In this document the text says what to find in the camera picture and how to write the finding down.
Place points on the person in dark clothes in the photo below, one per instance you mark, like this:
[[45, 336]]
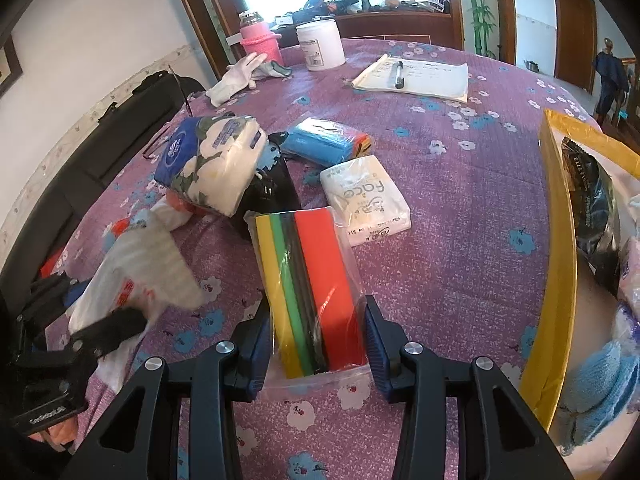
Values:
[[613, 77]]

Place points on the colourful sponge pack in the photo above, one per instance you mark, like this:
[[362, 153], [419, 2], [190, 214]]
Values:
[[315, 298]]

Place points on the blue towel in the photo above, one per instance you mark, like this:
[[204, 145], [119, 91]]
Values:
[[595, 393]]

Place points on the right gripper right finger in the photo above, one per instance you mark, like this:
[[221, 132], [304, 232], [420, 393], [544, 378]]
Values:
[[499, 436]]

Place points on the pink tissue pack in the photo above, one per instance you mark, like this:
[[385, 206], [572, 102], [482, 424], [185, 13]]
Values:
[[629, 287]]

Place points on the white plastic bag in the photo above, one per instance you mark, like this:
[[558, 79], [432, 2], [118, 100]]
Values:
[[144, 269]]

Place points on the black pen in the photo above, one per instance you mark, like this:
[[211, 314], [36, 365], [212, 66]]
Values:
[[399, 75]]

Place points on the white Face tissue pack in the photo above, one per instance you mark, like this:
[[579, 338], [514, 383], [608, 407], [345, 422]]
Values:
[[366, 199]]

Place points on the blue white tissue pack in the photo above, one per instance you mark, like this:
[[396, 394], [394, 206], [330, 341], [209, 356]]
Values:
[[210, 161]]

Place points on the paper notepad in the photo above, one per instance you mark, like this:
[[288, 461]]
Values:
[[422, 78]]

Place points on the yellow cardboard box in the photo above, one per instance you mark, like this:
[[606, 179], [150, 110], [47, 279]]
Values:
[[579, 316]]

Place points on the black foil bag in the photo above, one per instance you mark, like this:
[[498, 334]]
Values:
[[596, 218]]

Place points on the blue sponge pack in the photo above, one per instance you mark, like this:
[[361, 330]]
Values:
[[325, 143]]

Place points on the white plastic jar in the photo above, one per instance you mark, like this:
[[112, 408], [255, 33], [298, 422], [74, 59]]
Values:
[[321, 44]]

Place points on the framed wall picture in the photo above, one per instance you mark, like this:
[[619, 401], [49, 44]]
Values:
[[10, 67]]

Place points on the purple floral tablecloth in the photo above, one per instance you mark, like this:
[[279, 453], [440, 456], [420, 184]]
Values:
[[467, 278]]

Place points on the pink water bottle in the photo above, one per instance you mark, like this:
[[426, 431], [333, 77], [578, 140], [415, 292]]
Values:
[[257, 37]]

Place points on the black sofa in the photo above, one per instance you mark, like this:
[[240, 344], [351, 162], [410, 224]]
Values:
[[122, 131]]

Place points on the brown wooden door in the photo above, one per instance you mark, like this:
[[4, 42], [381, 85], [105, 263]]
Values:
[[576, 42]]

